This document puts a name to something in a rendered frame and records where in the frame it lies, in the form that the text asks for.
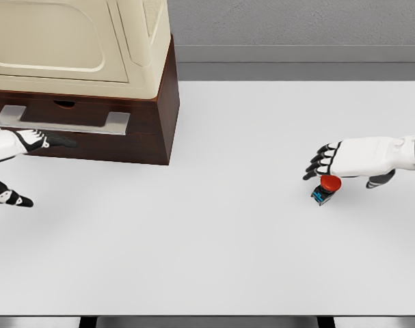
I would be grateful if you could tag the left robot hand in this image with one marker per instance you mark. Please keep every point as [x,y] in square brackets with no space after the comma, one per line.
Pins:
[5,145]

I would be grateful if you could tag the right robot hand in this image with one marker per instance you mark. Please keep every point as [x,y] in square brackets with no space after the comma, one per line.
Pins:
[361,157]

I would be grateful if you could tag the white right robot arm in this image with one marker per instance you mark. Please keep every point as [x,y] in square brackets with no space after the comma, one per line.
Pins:
[410,152]

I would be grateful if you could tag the brown wooden drawer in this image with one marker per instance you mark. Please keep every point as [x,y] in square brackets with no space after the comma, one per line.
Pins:
[74,116]

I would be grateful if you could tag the cream and brown cabinet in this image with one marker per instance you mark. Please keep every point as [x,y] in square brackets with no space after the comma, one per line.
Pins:
[74,44]

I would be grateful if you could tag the red button switch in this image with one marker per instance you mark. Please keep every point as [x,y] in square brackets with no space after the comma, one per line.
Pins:
[328,184]

